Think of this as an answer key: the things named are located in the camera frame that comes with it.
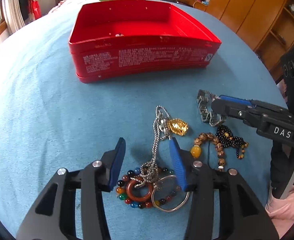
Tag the red metal tin box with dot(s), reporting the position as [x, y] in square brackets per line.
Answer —
[124, 37]

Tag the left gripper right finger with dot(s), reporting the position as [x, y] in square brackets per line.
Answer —
[242, 216]

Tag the left beige curtain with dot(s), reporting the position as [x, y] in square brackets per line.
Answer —
[12, 15]

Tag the blue bed blanket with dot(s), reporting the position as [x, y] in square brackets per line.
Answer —
[49, 119]

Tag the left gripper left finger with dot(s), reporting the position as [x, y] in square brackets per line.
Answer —
[52, 215]

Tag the wooden desk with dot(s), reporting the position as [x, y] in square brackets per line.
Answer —
[196, 4]

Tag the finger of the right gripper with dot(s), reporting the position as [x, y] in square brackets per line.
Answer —
[229, 105]
[257, 119]

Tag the pink floral bedsheet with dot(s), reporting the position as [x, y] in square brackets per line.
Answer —
[62, 3]

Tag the silver wrist watch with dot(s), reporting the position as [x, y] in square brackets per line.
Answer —
[204, 100]

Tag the gold amber pendant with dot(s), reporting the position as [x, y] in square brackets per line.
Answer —
[178, 126]

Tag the red bag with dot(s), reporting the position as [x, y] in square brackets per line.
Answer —
[34, 11]

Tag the wooden wardrobe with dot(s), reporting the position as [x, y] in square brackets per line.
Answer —
[266, 26]

